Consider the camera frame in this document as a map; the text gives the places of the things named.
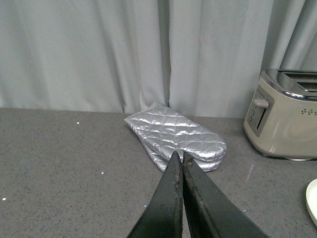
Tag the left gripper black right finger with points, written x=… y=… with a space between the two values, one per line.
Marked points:
x=210 y=214

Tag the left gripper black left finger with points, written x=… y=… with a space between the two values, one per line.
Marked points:
x=163 y=216

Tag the beige two-slot toaster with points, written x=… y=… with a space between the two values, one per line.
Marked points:
x=282 y=117

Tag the silver quilted oven mitt top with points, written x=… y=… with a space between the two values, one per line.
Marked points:
x=164 y=131

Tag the white round plate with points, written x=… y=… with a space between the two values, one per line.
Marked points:
x=311 y=200

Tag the light grey curtain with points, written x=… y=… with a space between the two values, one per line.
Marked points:
x=200 y=57

